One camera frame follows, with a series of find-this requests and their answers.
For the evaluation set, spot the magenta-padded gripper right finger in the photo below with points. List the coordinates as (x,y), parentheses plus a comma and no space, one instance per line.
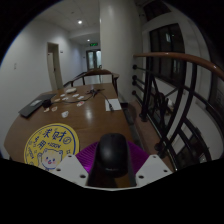
(151,168)

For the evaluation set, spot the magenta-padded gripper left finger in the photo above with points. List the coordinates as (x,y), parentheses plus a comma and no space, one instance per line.
(71,168)

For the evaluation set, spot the black computer mouse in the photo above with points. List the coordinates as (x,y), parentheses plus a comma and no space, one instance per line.
(112,155)

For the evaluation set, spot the small white paper scrap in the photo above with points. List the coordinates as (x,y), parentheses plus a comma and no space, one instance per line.
(57,99)
(54,108)
(80,104)
(46,110)
(65,114)
(81,97)
(65,98)
(62,95)

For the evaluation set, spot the small black round object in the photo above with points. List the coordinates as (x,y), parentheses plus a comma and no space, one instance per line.
(46,103)

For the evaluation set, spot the closed dark laptop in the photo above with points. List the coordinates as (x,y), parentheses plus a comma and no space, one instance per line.
(35,105)

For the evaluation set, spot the white paper sheet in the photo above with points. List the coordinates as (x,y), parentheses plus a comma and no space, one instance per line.
(113,104)

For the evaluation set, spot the white flat packet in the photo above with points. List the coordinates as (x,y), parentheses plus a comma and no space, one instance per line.
(70,90)

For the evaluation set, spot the wooden armchair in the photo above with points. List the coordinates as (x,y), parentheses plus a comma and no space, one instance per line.
(98,72)

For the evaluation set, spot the white side door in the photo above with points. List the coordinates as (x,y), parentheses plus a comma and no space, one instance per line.
(54,66)

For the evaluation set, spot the glass double door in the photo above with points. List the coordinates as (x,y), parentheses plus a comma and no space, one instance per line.
(93,59)

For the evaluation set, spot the black railing with wooden handrail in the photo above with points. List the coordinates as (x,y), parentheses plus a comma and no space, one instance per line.
(180,58)

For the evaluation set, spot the dark framed window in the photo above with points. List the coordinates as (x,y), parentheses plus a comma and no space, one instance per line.
(166,53)

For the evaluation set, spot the green exit sign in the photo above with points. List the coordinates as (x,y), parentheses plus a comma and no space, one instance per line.
(93,44)

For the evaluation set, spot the round ceiling light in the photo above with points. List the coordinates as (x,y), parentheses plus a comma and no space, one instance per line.
(80,22)

